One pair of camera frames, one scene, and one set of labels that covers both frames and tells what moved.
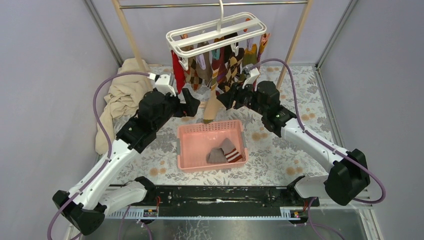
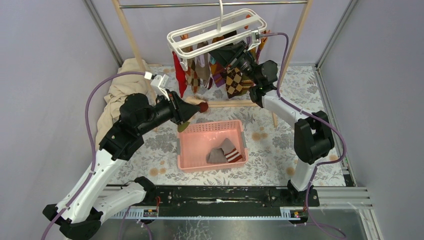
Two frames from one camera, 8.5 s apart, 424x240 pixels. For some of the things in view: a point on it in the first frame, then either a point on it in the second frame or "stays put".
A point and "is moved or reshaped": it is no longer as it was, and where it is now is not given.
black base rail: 226,200 stays put
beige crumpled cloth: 125,95 stays put
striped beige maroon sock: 215,108 is moved or reshaped
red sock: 180,72 stays put
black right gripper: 235,94 to 225,56
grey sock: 216,155 stays put
